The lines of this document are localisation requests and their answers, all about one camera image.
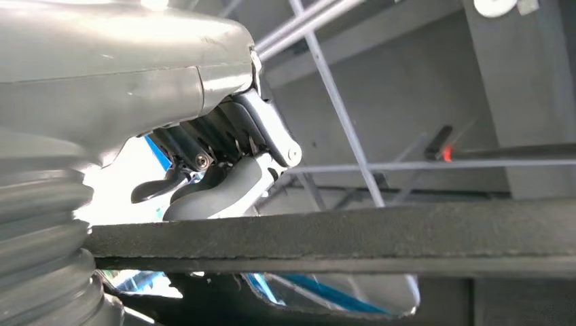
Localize black device with red light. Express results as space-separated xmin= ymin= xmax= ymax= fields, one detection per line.
xmin=425 ymin=125 xmax=455 ymax=163

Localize white round ceiling fixture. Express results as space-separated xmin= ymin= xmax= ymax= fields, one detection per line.
xmin=473 ymin=0 xmax=519 ymax=19

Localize grey ceiling pipe frame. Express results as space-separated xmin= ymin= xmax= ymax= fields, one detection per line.
xmin=256 ymin=0 xmax=576 ymax=209

